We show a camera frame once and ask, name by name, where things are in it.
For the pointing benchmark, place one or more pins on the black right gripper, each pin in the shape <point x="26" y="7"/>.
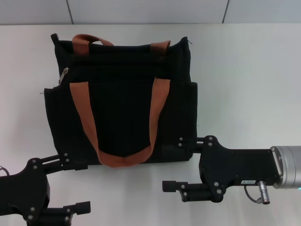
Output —
<point x="235" y="167"/>

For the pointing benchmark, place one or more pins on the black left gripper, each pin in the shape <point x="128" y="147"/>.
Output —
<point x="26" y="188"/>

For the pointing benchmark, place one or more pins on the silver zipper pull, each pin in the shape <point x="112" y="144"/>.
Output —
<point x="63" y="75"/>

